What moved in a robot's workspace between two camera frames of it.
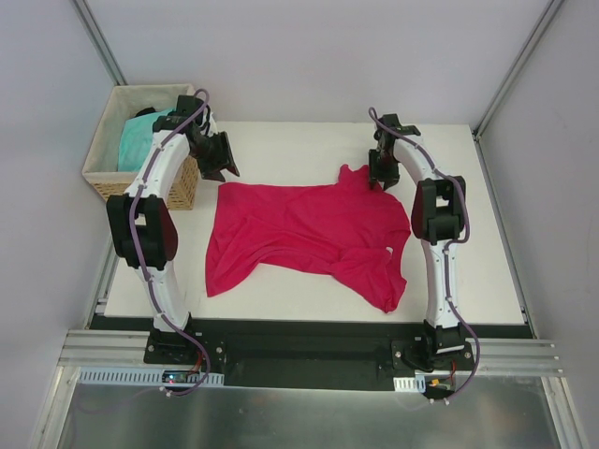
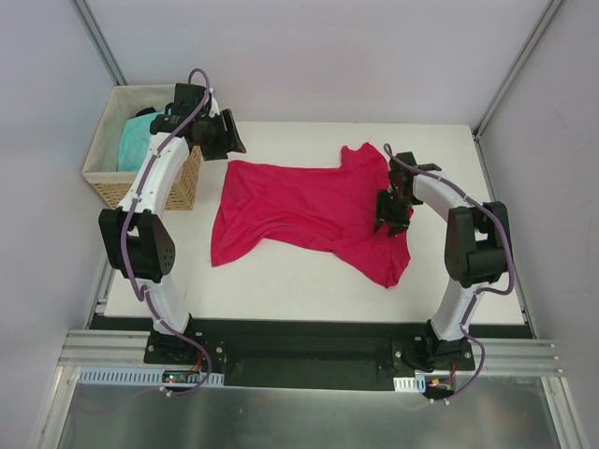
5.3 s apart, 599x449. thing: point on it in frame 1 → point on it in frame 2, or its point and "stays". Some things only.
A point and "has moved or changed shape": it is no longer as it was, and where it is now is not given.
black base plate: x=318 y=353 stays
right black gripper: x=383 y=166 → x=390 y=215
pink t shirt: x=344 y=231 has moved or changed shape
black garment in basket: x=145 y=110 stays
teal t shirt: x=136 y=140 stays
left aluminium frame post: x=98 y=42 stays
